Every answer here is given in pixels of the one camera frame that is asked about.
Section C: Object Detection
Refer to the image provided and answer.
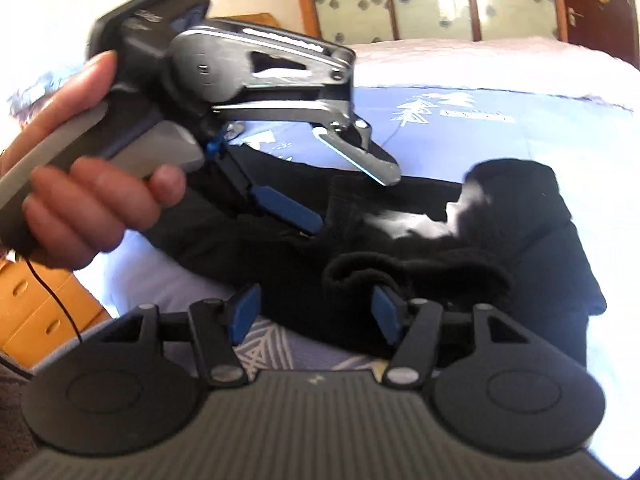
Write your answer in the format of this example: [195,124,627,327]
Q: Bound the white patterned quilt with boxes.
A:
[350,35,640,112]

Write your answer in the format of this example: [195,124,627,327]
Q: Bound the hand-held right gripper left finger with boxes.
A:
[100,282,264,389]

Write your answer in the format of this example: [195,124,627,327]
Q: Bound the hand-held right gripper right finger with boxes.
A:
[371,284,532,389]

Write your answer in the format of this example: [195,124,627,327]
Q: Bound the black cable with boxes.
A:
[0,252,86,379]

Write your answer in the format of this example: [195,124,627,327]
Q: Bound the yellow wooden nightstand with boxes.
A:
[0,257,111,369]

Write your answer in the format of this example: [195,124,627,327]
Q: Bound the person's left hand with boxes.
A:
[0,52,189,271]

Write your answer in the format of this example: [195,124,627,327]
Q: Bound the dark brown door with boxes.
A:
[555,0,640,69]

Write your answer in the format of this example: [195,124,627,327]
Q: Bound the black pants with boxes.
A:
[145,145,609,367]

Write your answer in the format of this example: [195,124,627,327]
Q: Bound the blue printed bed sheet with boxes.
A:
[95,85,640,466]

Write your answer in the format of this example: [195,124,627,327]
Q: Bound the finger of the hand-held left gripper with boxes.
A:
[210,17,402,187]
[204,139,324,236]

